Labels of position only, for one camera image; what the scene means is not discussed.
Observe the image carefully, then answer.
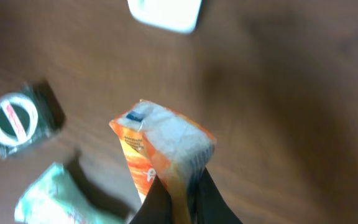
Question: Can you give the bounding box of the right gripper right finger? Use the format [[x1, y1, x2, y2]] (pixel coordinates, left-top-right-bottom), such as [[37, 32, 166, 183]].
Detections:
[[195, 169, 242, 224]]

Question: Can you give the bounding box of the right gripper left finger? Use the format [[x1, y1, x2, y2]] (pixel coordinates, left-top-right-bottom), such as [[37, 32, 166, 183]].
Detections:
[[129, 177, 173, 224]]

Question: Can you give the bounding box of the small orange tissue pack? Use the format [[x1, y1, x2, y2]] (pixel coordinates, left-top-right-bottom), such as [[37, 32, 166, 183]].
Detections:
[[109, 100, 216, 223]]

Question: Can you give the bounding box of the green Zappy wipes pack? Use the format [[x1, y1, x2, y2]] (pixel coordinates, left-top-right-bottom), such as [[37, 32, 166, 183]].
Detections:
[[14, 162, 126, 224]]

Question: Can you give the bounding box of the red white tape roll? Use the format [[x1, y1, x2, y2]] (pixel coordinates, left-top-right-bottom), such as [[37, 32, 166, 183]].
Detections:
[[0, 80, 65, 160]]

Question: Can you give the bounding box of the white barcode scanner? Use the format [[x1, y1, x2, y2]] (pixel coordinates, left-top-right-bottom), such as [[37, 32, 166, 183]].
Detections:
[[127, 0, 203, 34]]

